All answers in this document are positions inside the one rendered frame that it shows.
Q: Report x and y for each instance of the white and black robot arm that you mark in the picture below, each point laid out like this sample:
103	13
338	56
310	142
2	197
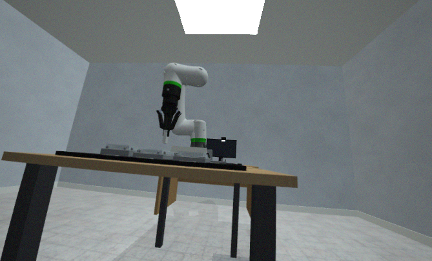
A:
176	78

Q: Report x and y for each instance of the white button panel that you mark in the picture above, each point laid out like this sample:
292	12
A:
175	149

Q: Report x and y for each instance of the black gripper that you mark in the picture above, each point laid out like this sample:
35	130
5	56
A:
169	108

